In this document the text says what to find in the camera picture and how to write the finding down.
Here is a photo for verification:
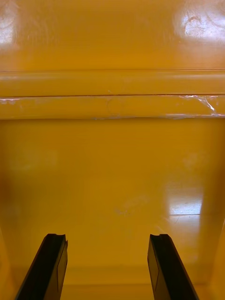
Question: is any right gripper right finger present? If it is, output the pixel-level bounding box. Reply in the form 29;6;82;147
147;233;200;300

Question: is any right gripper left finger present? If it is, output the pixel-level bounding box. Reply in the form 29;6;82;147
15;233;68;300

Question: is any yellow-orange plastic bin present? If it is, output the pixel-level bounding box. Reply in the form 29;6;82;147
0;94;225;300
0;0;225;96

